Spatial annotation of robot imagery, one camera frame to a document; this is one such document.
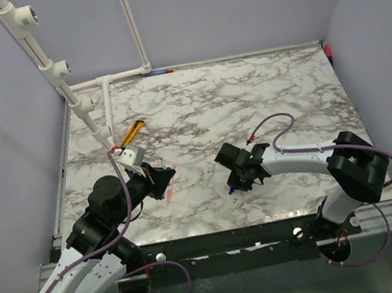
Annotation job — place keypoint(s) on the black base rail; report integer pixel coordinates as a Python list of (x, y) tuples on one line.
[(236, 250)]

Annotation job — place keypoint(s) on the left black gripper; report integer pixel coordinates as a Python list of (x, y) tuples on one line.
[(161, 178)]

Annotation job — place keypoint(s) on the white pvc pipe frame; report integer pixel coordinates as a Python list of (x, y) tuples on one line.
[(80, 47)]

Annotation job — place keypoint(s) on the aluminium frame rail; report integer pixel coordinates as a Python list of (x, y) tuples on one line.
[(371, 221)]

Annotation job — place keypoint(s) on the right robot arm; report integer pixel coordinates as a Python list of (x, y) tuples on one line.
[(358, 169)]

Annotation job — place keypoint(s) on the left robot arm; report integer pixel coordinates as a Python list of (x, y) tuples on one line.
[(97, 253)]

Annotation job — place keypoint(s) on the red pen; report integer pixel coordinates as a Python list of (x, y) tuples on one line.
[(170, 191)]

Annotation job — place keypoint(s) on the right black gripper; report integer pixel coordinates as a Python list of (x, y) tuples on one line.
[(232, 181)]

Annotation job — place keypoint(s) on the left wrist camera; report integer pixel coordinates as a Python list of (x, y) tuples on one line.
[(131, 158)]

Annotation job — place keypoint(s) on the grey pen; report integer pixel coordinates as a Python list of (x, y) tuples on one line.
[(163, 165)]

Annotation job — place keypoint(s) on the red clamp at corner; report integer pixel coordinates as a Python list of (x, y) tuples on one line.
[(327, 51)]

